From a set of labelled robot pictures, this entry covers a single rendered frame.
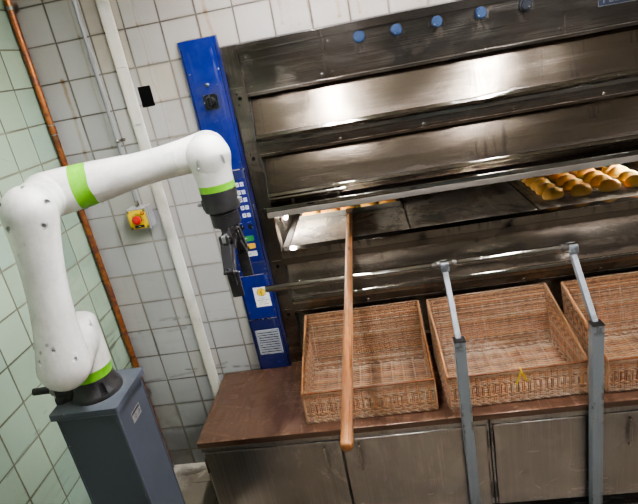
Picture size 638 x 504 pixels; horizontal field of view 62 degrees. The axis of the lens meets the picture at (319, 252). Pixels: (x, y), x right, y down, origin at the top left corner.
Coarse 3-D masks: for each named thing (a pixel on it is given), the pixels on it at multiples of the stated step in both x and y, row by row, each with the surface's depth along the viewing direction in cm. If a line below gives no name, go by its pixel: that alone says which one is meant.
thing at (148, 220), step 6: (144, 204) 243; (150, 204) 243; (126, 210) 239; (132, 210) 238; (138, 210) 238; (144, 210) 237; (150, 210) 242; (132, 216) 239; (144, 216) 239; (150, 216) 241; (132, 222) 240; (144, 222) 240; (150, 222) 240; (132, 228) 241; (138, 228) 241; (144, 228) 241
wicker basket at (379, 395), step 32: (320, 320) 255; (384, 320) 252; (416, 320) 250; (320, 352) 256; (384, 352) 253; (416, 352) 252; (320, 384) 245; (384, 384) 213; (416, 384) 211; (320, 416) 220
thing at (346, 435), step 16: (352, 288) 194; (352, 304) 181; (352, 320) 171; (352, 336) 161; (352, 352) 153; (352, 368) 145; (352, 384) 138; (352, 400) 132; (352, 416) 126; (352, 432) 121; (352, 448) 118
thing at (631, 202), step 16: (560, 208) 235; (576, 208) 232; (592, 208) 231; (608, 208) 230; (624, 208) 230; (448, 224) 242; (464, 224) 238; (480, 224) 237; (496, 224) 236; (512, 224) 236; (336, 240) 249; (352, 240) 245; (368, 240) 243; (384, 240) 243; (400, 240) 242; (288, 256) 249
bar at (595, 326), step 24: (432, 264) 206; (456, 264) 205; (576, 264) 198; (288, 288) 213; (456, 336) 194; (600, 336) 187; (456, 360) 194; (600, 360) 190; (600, 384) 194; (600, 408) 198; (600, 432) 201; (600, 456) 206; (600, 480) 210
